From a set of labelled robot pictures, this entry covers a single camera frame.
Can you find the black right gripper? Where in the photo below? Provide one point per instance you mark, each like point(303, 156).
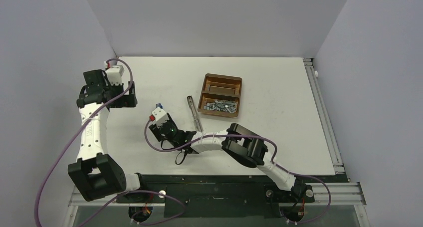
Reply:
point(155, 129)

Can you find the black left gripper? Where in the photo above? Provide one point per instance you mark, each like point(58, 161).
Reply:
point(126, 101)

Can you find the brown wooden tray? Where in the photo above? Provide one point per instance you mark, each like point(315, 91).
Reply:
point(220, 87)

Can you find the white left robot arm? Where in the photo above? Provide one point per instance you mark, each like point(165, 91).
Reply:
point(95, 174)

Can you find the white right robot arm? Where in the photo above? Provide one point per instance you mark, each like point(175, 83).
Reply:
point(244, 146)

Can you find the pile of grey staples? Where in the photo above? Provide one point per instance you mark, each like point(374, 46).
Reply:
point(221, 106)

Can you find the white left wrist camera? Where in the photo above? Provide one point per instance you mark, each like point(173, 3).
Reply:
point(114, 74)

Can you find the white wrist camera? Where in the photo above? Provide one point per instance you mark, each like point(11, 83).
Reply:
point(114, 74)
point(159, 116)

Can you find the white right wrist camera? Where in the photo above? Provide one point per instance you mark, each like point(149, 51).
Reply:
point(159, 116)

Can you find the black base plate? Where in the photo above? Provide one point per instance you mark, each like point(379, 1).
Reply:
point(211, 192)

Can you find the aluminium rail frame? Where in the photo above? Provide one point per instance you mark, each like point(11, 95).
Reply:
point(279, 99)

